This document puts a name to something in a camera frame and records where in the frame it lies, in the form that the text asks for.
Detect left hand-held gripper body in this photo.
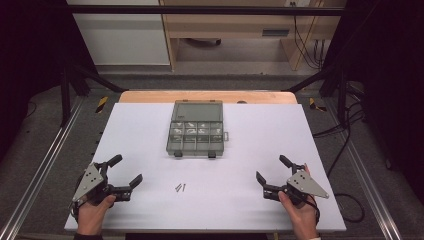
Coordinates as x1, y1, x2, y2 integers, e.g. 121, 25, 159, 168
70, 161, 133, 205

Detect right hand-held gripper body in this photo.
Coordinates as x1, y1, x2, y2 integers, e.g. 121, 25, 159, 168
263, 163, 330, 206

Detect grey plastic organizer box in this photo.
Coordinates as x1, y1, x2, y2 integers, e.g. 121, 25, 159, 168
165, 99, 230, 159

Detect person's right hand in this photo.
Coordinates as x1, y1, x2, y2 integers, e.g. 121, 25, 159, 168
278, 191, 320, 239

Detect person's left hand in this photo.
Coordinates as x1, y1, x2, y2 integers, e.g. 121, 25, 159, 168
77, 194, 117, 236

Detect white table board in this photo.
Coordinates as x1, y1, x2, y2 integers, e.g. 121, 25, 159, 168
64, 102, 347, 233

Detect yellow black tape marker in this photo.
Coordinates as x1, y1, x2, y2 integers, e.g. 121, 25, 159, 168
95, 95, 110, 114
308, 97, 328, 113

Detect wooden table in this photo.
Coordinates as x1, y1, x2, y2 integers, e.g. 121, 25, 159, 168
118, 90, 298, 105

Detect white cabinet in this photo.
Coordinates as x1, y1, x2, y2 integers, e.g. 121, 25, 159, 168
65, 0, 171, 66

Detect light wooden desk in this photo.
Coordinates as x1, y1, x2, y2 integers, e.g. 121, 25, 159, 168
159, 0, 348, 72

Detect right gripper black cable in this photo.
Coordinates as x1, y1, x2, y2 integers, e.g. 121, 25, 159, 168
306, 194, 322, 225

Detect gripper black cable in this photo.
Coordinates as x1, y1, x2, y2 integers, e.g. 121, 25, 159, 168
69, 199, 81, 224
306, 194, 322, 225

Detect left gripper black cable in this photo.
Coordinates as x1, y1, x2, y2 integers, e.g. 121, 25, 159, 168
69, 199, 81, 224

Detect aluminium floor rail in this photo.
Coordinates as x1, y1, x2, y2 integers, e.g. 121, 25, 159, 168
324, 98, 404, 240
0, 96, 86, 240

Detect long black floor cable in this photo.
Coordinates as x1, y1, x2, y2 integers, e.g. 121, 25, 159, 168
312, 99, 366, 178

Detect looped black floor cable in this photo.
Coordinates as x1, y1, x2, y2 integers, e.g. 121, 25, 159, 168
334, 192, 366, 224

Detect black metal frame strut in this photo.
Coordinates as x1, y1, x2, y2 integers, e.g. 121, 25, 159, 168
59, 61, 129, 128
283, 64, 349, 126

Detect black hanging desk cables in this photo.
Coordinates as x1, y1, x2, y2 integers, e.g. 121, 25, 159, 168
289, 1, 325, 70

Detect yellow hanging cable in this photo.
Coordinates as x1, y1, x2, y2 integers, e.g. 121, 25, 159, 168
294, 0, 325, 71

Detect black horizontal frame bar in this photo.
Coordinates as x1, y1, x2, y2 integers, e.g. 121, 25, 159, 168
64, 4, 346, 17

